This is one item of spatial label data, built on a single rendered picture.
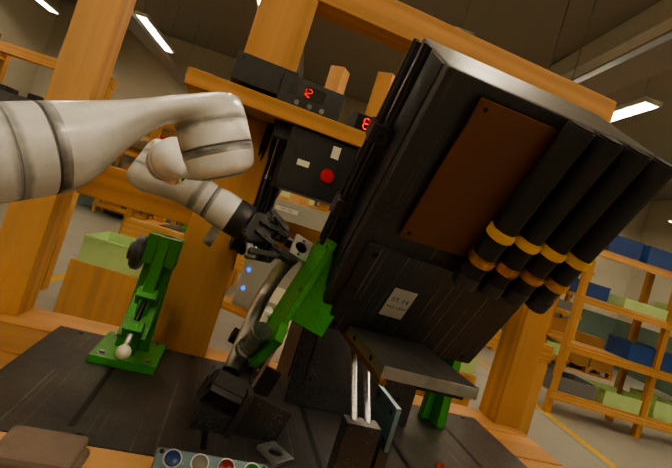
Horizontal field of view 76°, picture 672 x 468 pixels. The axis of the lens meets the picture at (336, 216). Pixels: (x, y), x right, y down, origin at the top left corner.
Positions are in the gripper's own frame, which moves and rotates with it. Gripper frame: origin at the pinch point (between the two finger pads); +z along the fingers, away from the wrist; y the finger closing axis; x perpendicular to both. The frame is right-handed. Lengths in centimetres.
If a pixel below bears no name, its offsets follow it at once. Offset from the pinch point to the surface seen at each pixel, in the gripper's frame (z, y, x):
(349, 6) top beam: -18, 62, -25
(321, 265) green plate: 3.6, -8.2, -10.5
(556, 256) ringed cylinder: 29.6, -5.8, -38.1
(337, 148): -1.9, 28.5, -8.3
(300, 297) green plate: 3.4, -13.1, -5.9
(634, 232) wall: 914, 953, 275
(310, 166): -4.9, 23.3, -3.2
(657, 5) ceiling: 236, 493, -77
